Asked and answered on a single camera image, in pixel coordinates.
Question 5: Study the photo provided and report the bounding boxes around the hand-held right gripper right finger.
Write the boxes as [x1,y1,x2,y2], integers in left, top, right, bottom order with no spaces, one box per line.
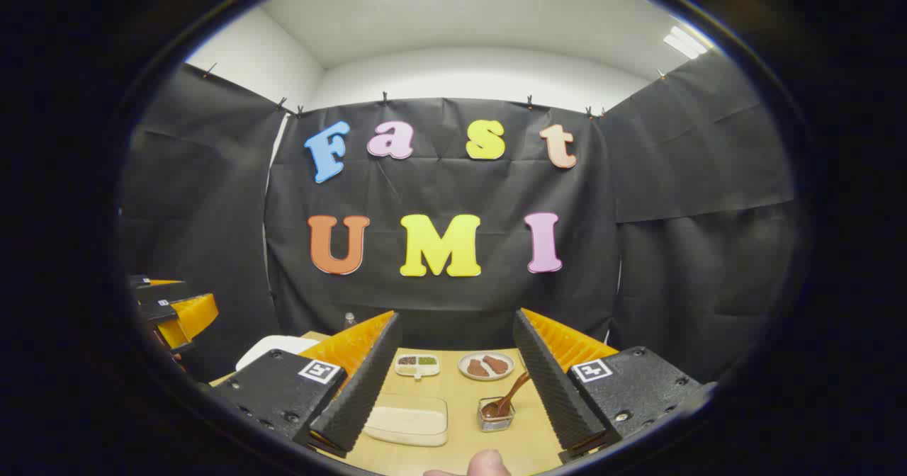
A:
[512,308,709,463]

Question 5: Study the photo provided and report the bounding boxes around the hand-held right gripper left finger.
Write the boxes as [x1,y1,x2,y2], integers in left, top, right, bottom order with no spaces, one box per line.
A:
[210,311,403,458]

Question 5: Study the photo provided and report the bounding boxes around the brown wooden spoon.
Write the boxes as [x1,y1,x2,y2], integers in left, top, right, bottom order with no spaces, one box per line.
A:
[481,371,531,420]

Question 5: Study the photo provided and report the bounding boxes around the white rice heap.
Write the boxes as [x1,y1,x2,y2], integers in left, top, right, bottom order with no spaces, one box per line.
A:
[367,404,446,439]

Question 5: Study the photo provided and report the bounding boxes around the wire chopstick holder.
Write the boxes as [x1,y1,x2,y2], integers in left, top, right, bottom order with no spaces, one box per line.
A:
[477,396,516,432]

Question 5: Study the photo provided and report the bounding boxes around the white rice cooker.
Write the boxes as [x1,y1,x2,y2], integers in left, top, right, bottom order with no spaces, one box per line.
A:
[236,335,320,372]

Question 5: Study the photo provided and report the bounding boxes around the clear plastic container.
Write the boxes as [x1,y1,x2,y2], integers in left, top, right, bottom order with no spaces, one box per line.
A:
[362,393,449,448]

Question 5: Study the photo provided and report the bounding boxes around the white divided bean dish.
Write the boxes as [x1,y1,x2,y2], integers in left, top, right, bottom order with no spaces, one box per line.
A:
[395,353,440,378]

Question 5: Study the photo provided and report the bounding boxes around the white round plate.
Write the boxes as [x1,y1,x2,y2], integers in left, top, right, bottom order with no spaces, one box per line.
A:
[458,351,515,381]

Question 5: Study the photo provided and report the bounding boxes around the black backdrop cloth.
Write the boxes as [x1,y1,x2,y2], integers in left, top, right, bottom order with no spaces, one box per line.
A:
[117,51,801,385]

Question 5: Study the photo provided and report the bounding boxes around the small ceiling light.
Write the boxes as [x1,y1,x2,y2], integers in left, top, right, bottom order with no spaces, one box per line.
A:
[663,25,709,60]

